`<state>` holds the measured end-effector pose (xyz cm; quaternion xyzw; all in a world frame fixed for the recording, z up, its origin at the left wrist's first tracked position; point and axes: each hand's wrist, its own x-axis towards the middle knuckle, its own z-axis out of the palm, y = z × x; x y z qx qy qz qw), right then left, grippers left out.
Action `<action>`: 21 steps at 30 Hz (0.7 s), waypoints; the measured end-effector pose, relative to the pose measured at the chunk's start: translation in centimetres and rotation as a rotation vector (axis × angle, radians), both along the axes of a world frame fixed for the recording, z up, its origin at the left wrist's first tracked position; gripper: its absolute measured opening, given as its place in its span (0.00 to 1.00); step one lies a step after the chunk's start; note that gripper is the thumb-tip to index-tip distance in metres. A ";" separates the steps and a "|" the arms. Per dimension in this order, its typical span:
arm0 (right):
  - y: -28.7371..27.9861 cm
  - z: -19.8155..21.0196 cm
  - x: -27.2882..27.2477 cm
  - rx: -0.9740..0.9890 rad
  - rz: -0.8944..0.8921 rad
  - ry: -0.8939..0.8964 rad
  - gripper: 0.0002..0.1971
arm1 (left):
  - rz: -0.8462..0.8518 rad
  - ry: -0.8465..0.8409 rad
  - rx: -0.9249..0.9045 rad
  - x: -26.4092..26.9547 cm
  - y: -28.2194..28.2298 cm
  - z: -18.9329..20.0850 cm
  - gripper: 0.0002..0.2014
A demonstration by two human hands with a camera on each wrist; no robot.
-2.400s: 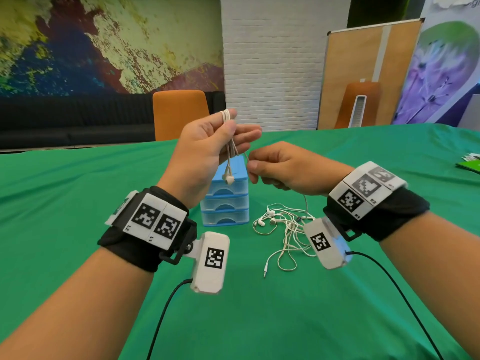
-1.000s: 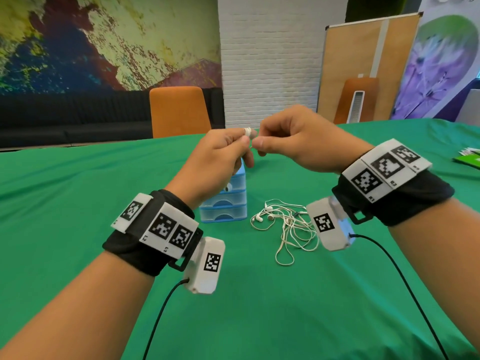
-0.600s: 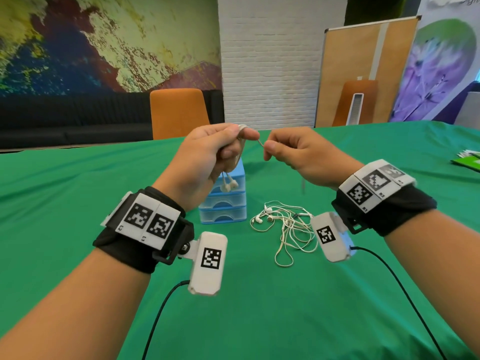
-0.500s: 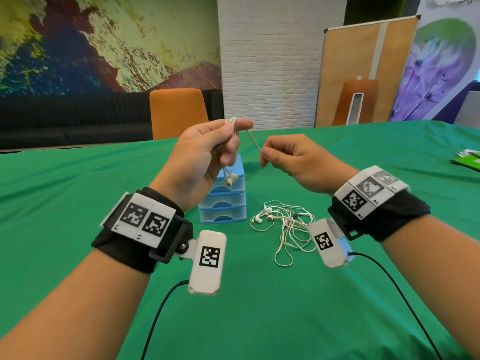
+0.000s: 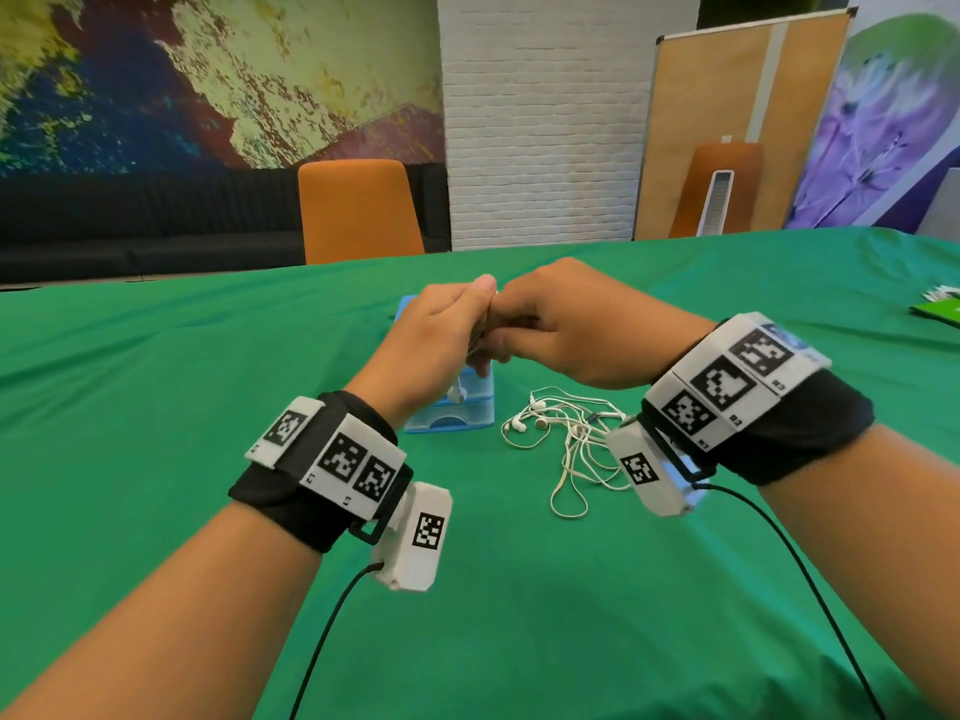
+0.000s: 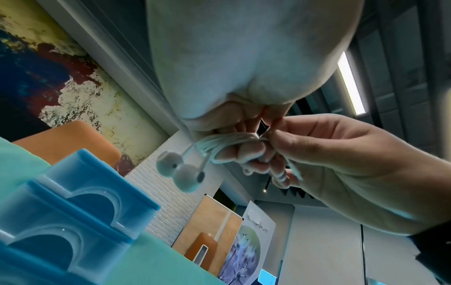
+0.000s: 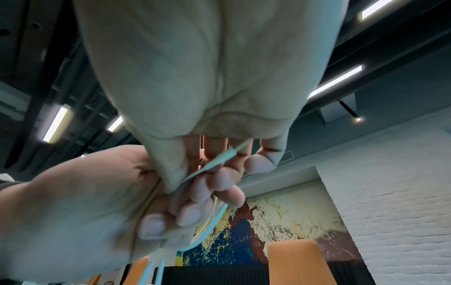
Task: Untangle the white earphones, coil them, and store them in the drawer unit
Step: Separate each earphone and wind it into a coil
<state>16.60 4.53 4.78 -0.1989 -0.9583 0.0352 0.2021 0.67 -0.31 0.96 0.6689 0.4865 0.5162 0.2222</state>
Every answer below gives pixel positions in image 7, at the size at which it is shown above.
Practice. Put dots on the person's right hand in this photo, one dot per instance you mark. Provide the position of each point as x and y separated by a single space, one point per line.
197 69

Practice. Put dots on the person's left hand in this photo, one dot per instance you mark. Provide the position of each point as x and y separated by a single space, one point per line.
70 217

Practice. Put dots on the orange chair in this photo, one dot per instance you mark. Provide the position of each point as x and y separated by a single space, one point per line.
137 274
94 280

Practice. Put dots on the ceiling light strip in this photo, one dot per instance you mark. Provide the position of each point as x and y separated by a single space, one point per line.
115 123
334 82
375 8
56 123

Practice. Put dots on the black ceiling spot lamp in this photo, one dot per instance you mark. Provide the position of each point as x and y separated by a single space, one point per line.
350 111

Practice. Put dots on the wide orange wooden panel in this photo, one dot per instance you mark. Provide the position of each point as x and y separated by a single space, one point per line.
299 264

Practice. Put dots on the colourful abstract wall painting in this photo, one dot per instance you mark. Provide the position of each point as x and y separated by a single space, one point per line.
282 217

